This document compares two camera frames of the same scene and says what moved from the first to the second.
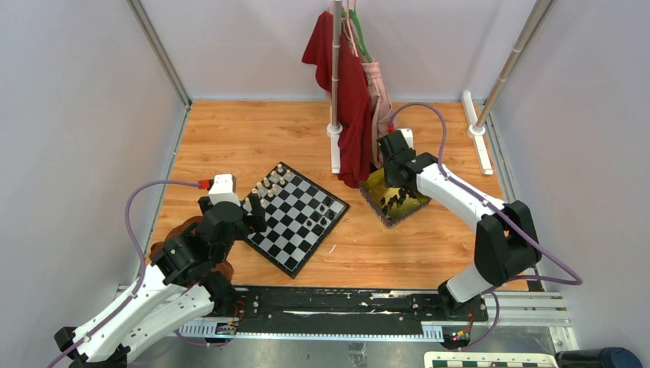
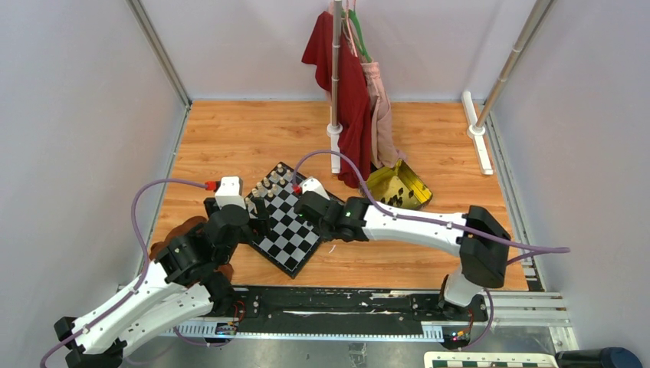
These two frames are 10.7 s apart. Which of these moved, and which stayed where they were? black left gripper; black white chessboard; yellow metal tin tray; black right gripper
Moved: black right gripper
Stayed: black left gripper; yellow metal tin tray; black white chessboard
